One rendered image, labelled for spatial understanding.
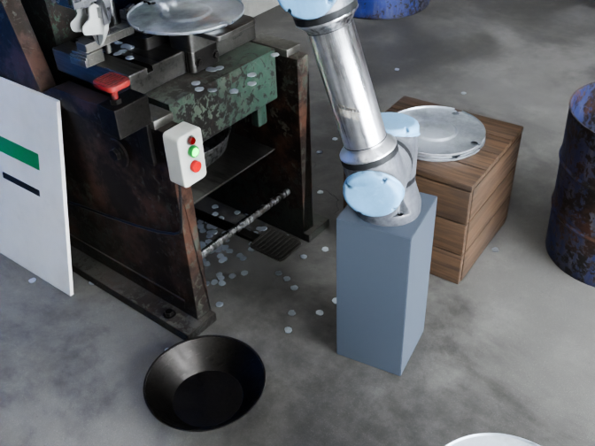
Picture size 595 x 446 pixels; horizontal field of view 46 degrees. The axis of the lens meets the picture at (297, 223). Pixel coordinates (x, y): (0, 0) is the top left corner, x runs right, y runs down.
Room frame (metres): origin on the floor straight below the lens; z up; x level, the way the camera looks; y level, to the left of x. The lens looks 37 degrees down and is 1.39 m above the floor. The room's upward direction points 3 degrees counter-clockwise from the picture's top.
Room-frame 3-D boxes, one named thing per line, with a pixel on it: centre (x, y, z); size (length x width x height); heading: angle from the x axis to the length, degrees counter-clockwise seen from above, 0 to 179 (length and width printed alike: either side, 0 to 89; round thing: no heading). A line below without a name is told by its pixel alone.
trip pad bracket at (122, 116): (1.39, 0.37, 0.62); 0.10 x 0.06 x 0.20; 140
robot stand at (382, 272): (1.29, -0.21, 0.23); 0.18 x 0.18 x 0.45; 61
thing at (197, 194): (1.78, 0.36, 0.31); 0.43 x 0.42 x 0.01; 140
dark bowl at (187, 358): (1.13, 0.24, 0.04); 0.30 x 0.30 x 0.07
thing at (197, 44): (1.66, 0.21, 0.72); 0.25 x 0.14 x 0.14; 50
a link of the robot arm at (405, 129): (1.29, -0.21, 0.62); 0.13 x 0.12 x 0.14; 161
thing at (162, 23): (1.69, 0.25, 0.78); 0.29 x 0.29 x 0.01
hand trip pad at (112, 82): (1.37, 0.38, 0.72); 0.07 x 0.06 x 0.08; 50
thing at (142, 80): (1.78, 0.35, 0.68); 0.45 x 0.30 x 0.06; 140
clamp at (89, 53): (1.65, 0.46, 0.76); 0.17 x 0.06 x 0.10; 140
